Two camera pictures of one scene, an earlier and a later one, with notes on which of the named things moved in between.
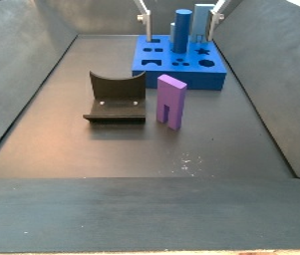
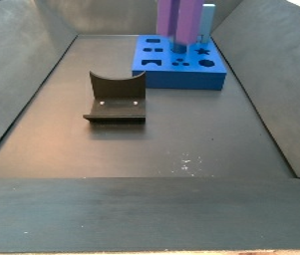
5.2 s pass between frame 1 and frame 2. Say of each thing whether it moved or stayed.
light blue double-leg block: stayed
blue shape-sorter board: stayed
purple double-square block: moved
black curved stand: stayed
